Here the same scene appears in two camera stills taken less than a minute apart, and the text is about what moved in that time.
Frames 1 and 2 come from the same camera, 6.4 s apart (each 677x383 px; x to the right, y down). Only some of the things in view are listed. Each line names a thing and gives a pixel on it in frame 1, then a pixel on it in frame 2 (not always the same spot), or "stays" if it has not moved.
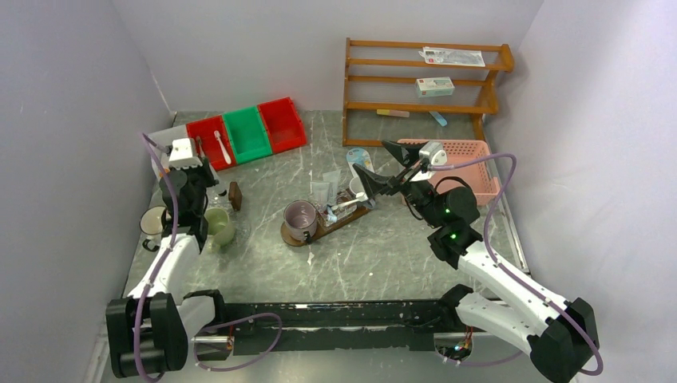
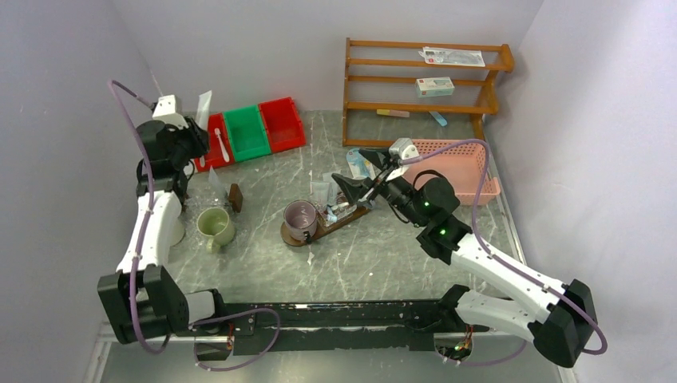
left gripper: (205, 171) → (195, 133)
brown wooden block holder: (235, 195) stays
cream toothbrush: (225, 152) stays
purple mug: (299, 217) stays
